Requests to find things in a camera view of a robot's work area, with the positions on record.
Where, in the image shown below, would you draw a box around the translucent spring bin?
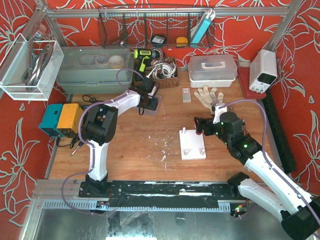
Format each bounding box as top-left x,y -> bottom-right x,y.
133,95 -> 162,117

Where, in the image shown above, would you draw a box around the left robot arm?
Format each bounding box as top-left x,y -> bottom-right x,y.
78,77 -> 159,184

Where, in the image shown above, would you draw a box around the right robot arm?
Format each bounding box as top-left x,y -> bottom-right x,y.
194,112 -> 320,240

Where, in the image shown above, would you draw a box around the white work glove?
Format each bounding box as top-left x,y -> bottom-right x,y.
194,85 -> 224,110

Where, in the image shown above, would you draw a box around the small clear parts case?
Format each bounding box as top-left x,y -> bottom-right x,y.
181,88 -> 192,103

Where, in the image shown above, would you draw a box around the wicker basket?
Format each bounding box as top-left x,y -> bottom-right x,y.
133,57 -> 180,90

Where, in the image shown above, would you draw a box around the white plastic toolbox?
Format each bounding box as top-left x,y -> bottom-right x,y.
188,54 -> 238,88

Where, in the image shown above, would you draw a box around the grey storage box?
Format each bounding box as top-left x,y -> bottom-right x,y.
56,46 -> 134,95

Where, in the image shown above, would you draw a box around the red mat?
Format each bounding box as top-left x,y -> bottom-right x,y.
237,66 -> 267,100

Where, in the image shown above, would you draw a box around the yellow tape measure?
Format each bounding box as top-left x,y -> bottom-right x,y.
176,36 -> 189,48

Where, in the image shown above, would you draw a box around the white power supply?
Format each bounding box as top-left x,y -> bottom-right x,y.
249,49 -> 277,94

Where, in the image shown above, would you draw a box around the yellow box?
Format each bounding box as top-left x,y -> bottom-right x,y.
57,103 -> 83,138

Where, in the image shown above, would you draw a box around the teal box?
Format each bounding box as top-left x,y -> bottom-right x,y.
38,103 -> 63,137

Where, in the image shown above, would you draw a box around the blue white book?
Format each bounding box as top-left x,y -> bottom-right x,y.
190,8 -> 216,48

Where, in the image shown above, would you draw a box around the clear acrylic box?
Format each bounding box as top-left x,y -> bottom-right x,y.
0,34 -> 64,101

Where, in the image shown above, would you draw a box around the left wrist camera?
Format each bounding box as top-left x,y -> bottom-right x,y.
138,77 -> 156,94

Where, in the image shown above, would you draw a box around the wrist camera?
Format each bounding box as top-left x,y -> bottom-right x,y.
138,77 -> 156,94
212,103 -> 228,124

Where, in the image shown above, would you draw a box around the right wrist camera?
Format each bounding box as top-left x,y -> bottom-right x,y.
212,103 -> 228,124

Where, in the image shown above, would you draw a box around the white peg base plate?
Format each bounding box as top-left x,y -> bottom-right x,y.
179,127 -> 207,161

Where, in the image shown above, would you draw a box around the green cordless drill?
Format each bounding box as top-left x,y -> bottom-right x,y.
133,48 -> 161,82

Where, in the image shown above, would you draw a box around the black mounting rail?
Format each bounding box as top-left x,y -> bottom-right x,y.
78,180 -> 247,209

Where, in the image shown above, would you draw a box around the black cable bundle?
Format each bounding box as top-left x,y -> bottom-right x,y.
56,94 -> 108,151

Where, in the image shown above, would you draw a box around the black wire shelf basket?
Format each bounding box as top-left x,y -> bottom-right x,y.
97,3 -> 215,49

